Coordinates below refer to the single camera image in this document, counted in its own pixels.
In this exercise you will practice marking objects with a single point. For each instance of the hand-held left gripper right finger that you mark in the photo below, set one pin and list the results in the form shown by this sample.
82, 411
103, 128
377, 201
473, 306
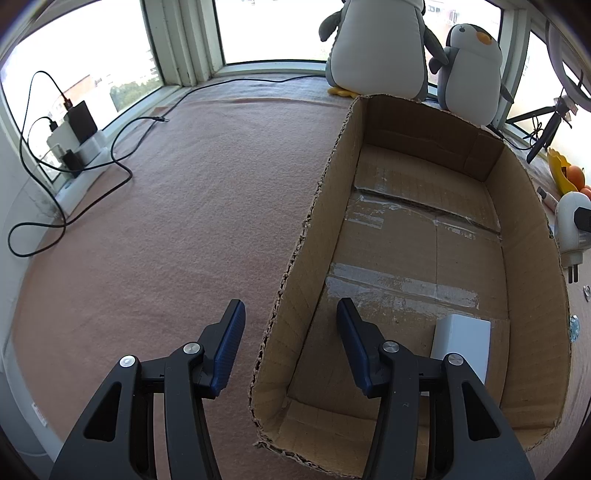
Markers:
353, 341

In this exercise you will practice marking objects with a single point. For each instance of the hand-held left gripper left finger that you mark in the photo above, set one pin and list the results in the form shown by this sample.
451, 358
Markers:
228, 350

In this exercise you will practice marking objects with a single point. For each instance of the cardboard box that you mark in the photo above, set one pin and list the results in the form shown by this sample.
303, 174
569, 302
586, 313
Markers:
415, 249

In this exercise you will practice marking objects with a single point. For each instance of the white cream tube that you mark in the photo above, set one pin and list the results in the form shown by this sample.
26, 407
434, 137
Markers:
548, 199

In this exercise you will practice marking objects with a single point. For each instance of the white plug-in repeller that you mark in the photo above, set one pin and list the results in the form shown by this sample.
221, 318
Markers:
568, 226

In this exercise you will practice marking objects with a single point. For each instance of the white rectangular charger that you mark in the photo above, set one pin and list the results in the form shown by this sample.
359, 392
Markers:
461, 339

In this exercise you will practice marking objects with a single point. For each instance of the white power strip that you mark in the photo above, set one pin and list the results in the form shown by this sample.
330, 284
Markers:
90, 154

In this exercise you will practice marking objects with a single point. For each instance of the small black plug adapter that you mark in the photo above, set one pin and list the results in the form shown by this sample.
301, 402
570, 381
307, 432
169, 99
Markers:
72, 160

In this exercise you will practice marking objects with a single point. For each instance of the yellow bowl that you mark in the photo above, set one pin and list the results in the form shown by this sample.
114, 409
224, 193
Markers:
559, 173

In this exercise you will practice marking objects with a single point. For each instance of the white plug adapter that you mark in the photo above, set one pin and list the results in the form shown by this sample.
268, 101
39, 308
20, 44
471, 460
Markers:
61, 141

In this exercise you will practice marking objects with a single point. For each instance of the black power brick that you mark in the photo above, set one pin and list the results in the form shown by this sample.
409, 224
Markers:
81, 121

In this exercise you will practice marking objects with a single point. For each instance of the orange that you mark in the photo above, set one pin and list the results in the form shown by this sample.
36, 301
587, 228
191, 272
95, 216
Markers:
576, 176
586, 192

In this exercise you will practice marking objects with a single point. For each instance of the small penguin plush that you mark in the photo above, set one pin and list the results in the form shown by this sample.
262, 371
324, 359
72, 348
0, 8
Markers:
473, 78

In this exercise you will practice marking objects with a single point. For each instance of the large penguin plush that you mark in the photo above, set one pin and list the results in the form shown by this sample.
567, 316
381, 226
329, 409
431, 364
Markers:
378, 50

